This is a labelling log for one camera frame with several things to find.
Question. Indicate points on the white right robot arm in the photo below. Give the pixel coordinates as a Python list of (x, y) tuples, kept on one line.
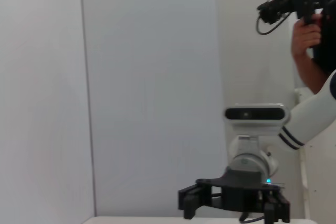
[(309, 119)]

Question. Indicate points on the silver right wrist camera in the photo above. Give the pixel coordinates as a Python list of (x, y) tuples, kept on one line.
[(252, 127)]

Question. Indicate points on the operator hand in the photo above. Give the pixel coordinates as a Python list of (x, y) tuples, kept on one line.
[(305, 37)]

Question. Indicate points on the white robot stand column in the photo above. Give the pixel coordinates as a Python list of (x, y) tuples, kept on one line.
[(320, 182)]

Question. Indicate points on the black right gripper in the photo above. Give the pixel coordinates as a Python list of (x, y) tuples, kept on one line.
[(241, 195)]

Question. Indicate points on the operator forearm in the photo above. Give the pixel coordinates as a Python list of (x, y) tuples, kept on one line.
[(312, 74)]

